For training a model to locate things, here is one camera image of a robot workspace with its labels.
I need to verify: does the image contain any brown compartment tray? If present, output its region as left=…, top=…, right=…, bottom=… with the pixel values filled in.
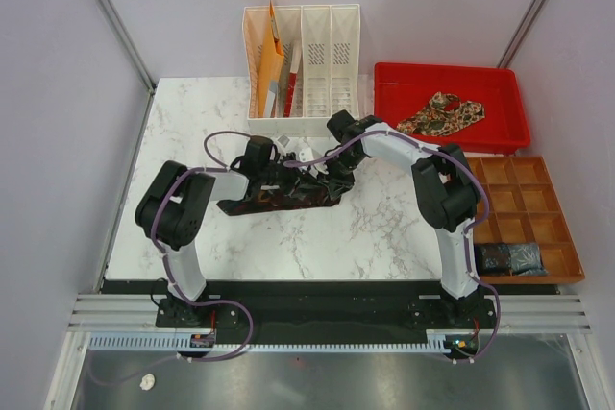
left=468, top=157, right=585, bottom=284

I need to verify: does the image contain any red white booklet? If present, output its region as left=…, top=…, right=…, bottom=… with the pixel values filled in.
left=283, top=40, right=302, bottom=118

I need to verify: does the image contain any crumpled white paper ball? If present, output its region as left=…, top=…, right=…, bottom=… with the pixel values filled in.
left=139, top=374, right=156, bottom=392

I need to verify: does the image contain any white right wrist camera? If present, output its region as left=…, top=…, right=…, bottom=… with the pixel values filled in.
left=297, top=147, right=328, bottom=176

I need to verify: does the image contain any blue-grey rolled tie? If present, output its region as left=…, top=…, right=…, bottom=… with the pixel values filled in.
left=508, top=243, right=549, bottom=277

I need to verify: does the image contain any white cable duct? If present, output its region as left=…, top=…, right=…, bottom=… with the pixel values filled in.
left=87, top=331, right=477, bottom=354

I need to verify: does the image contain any white file organizer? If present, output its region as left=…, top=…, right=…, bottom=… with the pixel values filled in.
left=242, top=4, right=360, bottom=136

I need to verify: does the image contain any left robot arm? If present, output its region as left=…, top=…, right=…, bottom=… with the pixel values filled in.
left=135, top=135, right=321, bottom=326

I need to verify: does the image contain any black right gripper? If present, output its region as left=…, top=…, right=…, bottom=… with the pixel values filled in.
left=314, top=149, right=363, bottom=199

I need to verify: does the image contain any dark rolled tie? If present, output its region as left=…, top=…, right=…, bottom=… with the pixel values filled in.
left=474, top=243, right=512, bottom=276

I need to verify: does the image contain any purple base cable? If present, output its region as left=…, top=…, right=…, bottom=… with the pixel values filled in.
left=86, top=302, right=256, bottom=388

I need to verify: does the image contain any floral cream patterned tie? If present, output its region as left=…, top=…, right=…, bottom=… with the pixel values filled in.
left=396, top=92, right=485, bottom=137

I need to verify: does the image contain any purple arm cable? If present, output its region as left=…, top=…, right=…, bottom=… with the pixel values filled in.
left=283, top=130, right=504, bottom=358
left=149, top=130, right=251, bottom=308

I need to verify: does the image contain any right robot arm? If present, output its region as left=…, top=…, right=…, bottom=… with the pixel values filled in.
left=327, top=110, right=485, bottom=327

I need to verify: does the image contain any grey folder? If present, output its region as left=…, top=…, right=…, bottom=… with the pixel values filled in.
left=263, top=80, right=279, bottom=118

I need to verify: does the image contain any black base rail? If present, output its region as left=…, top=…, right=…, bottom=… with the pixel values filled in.
left=156, top=280, right=496, bottom=343

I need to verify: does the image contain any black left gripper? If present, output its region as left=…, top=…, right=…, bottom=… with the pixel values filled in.
left=259, top=153, right=323, bottom=199

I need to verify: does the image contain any orange envelope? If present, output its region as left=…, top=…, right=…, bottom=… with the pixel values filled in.
left=258, top=2, right=284, bottom=118

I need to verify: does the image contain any dark red patterned tie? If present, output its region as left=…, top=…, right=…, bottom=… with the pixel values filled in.
left=216, top=177, right=341, bottom=216

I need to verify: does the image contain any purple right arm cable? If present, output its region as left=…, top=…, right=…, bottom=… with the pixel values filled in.
left=283, top=130, right=504, bottom=358

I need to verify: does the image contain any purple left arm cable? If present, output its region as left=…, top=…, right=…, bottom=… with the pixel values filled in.
left=149, top=130, right=251, bottom=308

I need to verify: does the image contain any red plastic bin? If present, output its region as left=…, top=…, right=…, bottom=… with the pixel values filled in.
left=374, top=62, right=530, bottom=155

